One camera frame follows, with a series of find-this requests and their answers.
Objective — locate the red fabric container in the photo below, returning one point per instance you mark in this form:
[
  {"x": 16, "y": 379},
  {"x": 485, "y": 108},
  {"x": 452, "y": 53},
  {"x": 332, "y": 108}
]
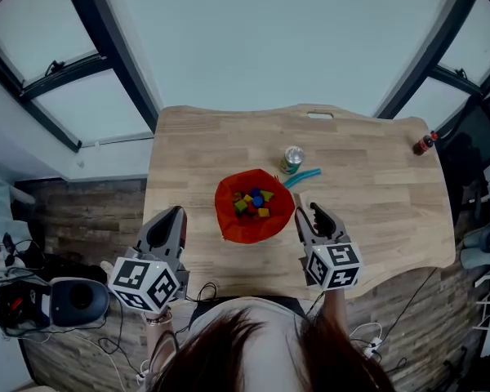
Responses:
[{"x": 228, "y": 223}]

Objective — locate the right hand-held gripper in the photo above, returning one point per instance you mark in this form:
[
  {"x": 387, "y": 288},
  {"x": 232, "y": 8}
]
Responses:
[{"x": 335, "y": 265}]

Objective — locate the blue corrugated tube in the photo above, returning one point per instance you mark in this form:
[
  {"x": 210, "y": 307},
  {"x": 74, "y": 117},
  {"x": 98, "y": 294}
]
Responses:
[{"x": 304, "y": 176}]

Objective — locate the person's right forearm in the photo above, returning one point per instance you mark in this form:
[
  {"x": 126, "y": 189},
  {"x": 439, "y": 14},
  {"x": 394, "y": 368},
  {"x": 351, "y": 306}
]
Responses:
[{"x": 335, "y": 313}]

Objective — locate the person's light shirt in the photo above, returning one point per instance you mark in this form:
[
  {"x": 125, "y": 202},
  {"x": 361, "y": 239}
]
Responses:
[{"x": 245, "y": 313}]

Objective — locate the dark cola bottle red cap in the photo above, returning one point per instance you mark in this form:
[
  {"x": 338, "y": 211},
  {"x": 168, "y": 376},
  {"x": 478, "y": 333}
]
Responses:
[{"x": 424, "y": 143}]

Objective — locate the grey device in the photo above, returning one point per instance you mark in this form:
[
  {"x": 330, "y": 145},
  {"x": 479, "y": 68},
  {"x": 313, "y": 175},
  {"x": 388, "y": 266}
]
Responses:
[{"x": 488, "y": 241}]

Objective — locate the spare hand-held gripper device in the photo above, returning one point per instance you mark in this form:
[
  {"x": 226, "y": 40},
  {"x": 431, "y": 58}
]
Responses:
[{"x": 65, "y": 302}]

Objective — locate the person's left hand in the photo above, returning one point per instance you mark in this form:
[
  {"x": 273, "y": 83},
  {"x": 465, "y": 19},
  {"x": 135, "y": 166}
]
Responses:
[{"x": 107, "y": 268}]

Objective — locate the pile of colourful toy blocks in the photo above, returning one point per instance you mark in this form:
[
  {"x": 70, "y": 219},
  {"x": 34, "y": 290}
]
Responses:
[{"x": 254, "y": 204}]

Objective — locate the black-framed window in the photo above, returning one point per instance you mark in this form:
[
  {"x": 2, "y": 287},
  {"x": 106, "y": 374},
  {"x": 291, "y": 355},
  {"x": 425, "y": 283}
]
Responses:
[
  {"x": 77, "y": 68},
  {"x": 453, "y": 63}
]

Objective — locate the green drink can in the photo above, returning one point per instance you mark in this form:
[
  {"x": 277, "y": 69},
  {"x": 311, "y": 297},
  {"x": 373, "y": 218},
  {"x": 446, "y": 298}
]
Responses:
[{"x": 292, "y": 160}]

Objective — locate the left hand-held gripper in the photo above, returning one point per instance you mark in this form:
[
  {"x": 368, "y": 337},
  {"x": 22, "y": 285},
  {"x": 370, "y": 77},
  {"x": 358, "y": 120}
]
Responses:
[{"x": 147, "y": 278}]

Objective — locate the person's left forearm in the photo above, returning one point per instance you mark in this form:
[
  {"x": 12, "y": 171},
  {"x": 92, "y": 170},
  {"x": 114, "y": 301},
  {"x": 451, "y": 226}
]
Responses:
[{"x": 160, "y": 341}]

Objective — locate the pale wooden toy block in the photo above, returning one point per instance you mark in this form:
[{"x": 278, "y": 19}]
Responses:
[{"x": 299, "y": 199}]

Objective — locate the black office chair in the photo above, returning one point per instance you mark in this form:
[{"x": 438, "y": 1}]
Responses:
[{"x": 473, "y": 145}]

